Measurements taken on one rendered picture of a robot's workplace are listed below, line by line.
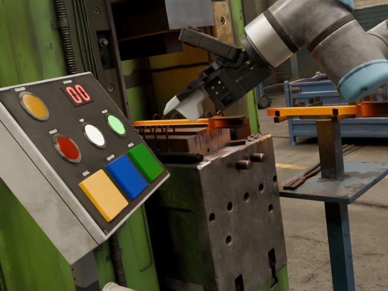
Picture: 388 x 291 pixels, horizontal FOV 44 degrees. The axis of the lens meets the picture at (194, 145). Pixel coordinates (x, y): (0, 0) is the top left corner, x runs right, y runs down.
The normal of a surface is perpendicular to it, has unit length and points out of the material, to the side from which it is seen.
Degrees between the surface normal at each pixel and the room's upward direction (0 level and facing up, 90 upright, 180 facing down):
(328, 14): 71
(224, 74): 90
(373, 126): 90
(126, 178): 60
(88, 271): 90
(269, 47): 105
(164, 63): 90
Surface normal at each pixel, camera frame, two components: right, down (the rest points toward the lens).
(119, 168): 0.76, -0.57
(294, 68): -0.74, 0.24
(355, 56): -0.21, -0.01
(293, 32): -0.03, 0.47
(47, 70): 0.77, 0.01
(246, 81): -0.23, 0.23
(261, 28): -0.52, -0.24
